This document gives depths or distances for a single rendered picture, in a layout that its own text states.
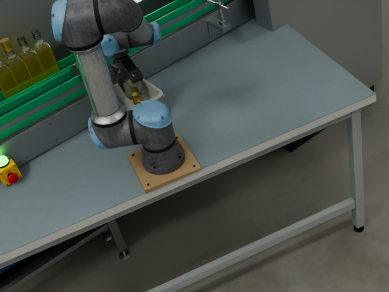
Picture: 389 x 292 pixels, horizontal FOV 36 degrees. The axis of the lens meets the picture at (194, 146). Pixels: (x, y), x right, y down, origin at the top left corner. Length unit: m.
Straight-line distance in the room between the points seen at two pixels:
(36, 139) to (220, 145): 0.70
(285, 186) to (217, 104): 0.83
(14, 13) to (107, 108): 0.69
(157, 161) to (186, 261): 0.86
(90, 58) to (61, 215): 0.57
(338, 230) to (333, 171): 0.38
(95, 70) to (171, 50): 0.82
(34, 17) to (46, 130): 0.45
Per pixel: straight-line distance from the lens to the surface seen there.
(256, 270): 2.65
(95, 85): 1.83
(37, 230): 2.04
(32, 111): 2.28
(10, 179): 2.22
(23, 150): 2.31
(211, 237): 2.81
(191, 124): 2.23
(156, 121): 1.89
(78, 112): 2.33
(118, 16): 1.70
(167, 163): 2.00
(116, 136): 1.93
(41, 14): 2.45
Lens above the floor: 2.08
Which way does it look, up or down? 39 degrees down
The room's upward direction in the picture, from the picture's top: 15 degrees counter-clockwise
